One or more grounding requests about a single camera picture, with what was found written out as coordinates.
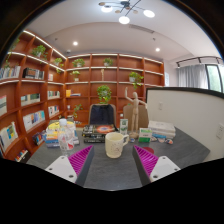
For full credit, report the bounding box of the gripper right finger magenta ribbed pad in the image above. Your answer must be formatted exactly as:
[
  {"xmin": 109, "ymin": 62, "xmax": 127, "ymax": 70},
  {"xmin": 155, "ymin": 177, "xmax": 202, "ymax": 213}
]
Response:
[{"xmin": 132, "ymin": 145, "xmax": 180, "ymax": 186}]

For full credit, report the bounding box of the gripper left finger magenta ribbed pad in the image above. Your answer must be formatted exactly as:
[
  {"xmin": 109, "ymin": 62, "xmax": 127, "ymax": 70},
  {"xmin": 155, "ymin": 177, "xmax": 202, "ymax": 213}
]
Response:
[{"xmin": 46, "ymin": 145, "xmax": 94, "ymax": 186}]

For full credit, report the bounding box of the clear plastic water bottle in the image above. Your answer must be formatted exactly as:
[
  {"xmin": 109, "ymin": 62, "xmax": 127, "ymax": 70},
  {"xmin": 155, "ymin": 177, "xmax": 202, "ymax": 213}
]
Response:
[{"xmin": 58, "ymin": 118, "xmax": 74, "ymax": 156}]

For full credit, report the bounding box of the green and white box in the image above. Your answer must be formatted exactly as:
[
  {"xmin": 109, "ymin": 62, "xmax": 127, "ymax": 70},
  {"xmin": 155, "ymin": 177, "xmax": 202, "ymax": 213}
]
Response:
[{"xmin": 138, "ymin": 128, "xmax": 152, "ymax": 143}]

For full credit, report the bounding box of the stack of colourful books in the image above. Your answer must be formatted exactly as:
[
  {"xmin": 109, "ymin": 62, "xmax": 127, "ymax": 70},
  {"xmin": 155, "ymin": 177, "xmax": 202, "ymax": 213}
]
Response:
[{"xmin": 44, "ymin": 119, "xmax": 79, "ymax": 147}]

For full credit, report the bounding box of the wooden artist mannequin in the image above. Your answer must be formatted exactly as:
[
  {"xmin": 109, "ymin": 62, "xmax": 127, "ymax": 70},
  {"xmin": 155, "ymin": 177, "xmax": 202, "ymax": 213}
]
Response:
[{"xmin": 125, "ymin": 87, "xmax": 147, "ymax": 139}]

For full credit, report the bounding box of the stack of dark books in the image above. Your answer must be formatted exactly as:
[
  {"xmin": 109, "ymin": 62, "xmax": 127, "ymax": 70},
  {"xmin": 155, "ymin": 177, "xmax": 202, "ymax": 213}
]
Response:
[{"xmin": 82, "ymin": 125, "xmax": 117, "ymax": 143}]

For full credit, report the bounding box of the stack of white books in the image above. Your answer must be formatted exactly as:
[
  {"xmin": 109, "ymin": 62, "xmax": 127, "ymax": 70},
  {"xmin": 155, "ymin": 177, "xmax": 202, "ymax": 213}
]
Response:
[{"xmin": 148, "ymin": 120, "xmax": 176, "ymax": 139}]

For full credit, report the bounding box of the cream ceramic mug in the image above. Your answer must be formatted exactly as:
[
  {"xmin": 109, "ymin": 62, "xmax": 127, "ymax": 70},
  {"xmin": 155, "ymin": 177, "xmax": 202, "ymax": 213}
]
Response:
[{"xmin": 105, "ymin": 132, "xmax": 129, "ymax": 158}]

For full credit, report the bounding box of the brown chair back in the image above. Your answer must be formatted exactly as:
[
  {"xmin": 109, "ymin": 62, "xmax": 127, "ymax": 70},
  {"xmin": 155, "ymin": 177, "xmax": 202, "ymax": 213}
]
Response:
[{"xmin": 123, "ymin": 105, "xmax": 149, "ymax": 130}]

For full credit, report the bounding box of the large potted green plant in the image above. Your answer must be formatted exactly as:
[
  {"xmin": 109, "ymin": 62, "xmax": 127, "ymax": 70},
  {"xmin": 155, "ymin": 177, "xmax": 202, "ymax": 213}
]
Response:
[{"xmin": 97, "ymin": 85, "xmax": 112, "ymax": 104}]

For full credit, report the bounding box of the potted plant right shelf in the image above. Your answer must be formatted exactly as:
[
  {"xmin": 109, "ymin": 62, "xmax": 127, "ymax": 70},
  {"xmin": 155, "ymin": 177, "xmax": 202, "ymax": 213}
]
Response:
[{"xmin": 129, "ymin": 72, "xmax": 143, "ymax": 89}]

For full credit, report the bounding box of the grey window curtain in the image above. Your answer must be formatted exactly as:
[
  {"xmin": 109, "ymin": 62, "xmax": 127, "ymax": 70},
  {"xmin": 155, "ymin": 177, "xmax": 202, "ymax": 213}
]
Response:
[{"xmin": 177, "ymin": 64, "xmax": 208, "ymax": 89}]

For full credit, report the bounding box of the potted plant top left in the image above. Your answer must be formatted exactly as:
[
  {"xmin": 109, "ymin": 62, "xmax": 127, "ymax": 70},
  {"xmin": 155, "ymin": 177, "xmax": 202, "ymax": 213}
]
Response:
[{"xmin": 31, "ymin": 45, "xmax": 47, "ymax": 60}]

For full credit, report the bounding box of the ceiling lamp with round bulbs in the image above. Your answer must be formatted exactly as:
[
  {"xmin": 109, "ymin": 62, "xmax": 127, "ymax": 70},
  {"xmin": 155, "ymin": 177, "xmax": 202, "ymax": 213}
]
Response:
[{"xmin": 98, "ymin": 0, "xmax": 155, "ymax": 25}]

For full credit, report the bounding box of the white partition wall panel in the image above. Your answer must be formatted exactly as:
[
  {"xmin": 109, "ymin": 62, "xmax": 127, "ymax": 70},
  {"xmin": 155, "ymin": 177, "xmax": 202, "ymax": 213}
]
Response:
[{"xmin": 146, "ymin": 87, "xmax": 224, "ymax": 161}]

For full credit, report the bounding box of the wooden wall bookshelf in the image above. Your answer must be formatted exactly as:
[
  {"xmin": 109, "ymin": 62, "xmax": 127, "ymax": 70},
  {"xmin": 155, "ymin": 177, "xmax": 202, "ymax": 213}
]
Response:
[{"xmin": 0, "ymin": 30, "xmax": 164, "ymax": 160}]

